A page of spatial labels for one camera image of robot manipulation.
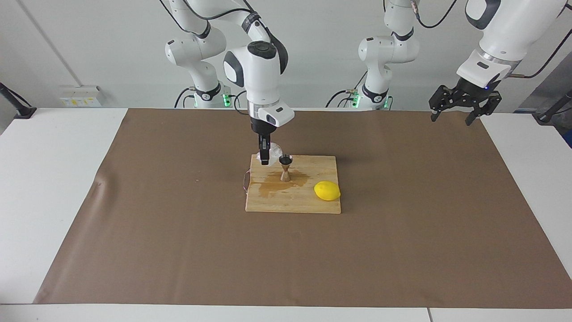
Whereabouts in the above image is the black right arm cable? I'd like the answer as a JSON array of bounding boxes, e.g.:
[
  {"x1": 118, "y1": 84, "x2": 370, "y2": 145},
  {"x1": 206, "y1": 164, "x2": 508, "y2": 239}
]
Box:
[{"x1": 179, "y1": 0, "x2": 269, "y2": 41}]

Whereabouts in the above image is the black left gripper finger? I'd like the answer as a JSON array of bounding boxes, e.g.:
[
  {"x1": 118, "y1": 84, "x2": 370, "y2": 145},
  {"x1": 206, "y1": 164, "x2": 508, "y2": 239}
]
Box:
[
  {"x1": 429, "y1": 86, "x2": 450, "y2": 122},
  {"x1": 465, "y1": 92, "x2": 502, "y2": 126}
]

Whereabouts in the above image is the steel double jigger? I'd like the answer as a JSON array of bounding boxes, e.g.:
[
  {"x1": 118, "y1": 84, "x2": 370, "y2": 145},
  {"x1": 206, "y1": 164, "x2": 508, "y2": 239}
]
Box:
[{"x1": 279, "y1": 154, "x2": 294, "y2": 182}]

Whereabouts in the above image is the dark grey panel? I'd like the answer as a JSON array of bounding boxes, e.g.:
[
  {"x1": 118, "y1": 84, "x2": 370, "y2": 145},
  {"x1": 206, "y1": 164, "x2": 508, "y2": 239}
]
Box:
[{"x1": 517, "y1": 51, "x2": 572, "y2": 113}]

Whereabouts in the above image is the wooden cutting board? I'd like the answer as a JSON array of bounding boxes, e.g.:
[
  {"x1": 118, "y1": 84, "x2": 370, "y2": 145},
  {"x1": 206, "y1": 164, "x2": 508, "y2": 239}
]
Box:
[{"x1": 243, "y1": 154, "x2": 342, "y2": 214}]

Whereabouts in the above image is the white wall socket box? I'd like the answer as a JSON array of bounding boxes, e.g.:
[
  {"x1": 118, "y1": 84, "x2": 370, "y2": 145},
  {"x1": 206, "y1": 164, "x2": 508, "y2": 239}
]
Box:
[{"x1": 59, "y1": 85, "x2": 107, "y2": 108}]

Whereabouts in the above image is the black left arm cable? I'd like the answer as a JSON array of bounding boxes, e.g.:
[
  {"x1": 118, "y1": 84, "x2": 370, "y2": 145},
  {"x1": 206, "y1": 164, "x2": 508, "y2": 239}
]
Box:
[{"x1": 410, "y1": 0, "x2": 572, "y2": 79}]

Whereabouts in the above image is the yellow lemon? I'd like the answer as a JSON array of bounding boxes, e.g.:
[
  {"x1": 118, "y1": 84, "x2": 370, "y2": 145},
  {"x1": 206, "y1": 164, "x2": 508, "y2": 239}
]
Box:
[{"x1": 314, "y1": 181, "x2": 341, "y2": 202}]

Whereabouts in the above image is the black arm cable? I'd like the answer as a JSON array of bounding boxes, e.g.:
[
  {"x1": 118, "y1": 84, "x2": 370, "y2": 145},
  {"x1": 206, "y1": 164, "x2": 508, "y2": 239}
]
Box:
[
  {"x1": 179, "y1": 0, "x2": 269, "y2": 41},
  {"x1": 410, "y1": 0, "x2": 572, "y2": 79}
]

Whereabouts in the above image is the black camera stand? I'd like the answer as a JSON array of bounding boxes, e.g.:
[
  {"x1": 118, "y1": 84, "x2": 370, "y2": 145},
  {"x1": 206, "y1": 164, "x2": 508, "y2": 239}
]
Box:
[
  {"x1": 0, "y1": 82, "x2": 37, "y2": 119},
  {"x1": 534, "y1": 89, "x2": 572, "y2": 125}
]

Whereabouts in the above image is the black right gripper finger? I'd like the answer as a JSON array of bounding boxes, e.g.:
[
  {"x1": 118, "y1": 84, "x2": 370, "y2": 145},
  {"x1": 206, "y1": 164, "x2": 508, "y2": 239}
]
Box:
[{"x1": 258, "y1": 136, "x2": 272, "y2": 166}]

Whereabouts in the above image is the black base cable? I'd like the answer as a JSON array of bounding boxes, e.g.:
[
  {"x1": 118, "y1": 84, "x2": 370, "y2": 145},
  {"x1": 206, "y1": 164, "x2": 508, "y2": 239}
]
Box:
[
  {"x1": 174, "y1": 87, "x2": 197, "y2": 109},
  {"x1": 325, "y1": 89, "x2": 360, "y2": 109}
]

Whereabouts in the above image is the clear glass cup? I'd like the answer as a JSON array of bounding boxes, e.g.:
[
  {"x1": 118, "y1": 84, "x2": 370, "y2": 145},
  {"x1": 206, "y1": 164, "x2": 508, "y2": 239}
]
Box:
[{"x1": 256, "y1": 142, "x2": 285, "y2": 164}]

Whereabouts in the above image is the brown table mat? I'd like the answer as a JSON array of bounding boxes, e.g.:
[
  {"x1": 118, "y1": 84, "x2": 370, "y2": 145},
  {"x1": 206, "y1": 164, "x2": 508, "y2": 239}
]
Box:
[{"x1": 34, "y1": 107, "x2": 572, "y2": 309}]

